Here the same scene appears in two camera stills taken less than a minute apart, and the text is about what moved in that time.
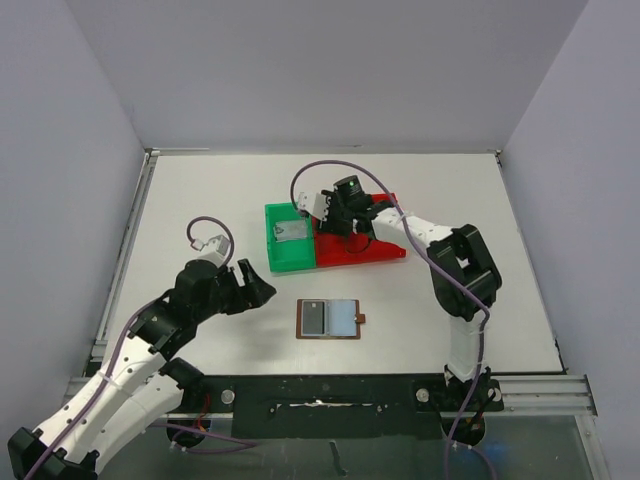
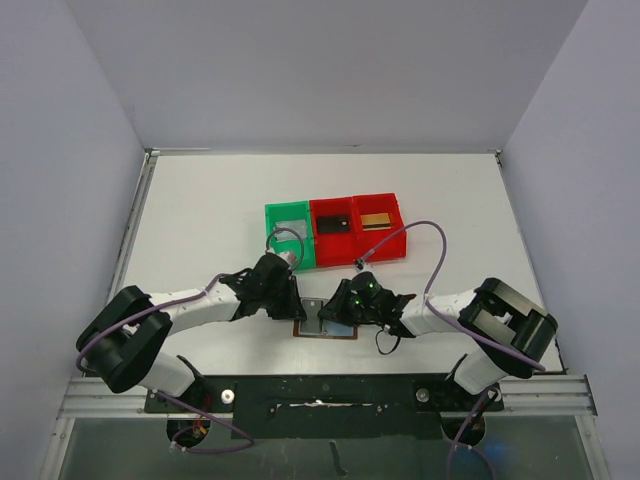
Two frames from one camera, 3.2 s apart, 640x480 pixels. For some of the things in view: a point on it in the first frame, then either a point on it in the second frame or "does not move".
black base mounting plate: (342, 406) does not move
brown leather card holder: (328, 318) does not move
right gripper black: (330, 215) -> (338, 301)
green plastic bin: (288, 254) does not move
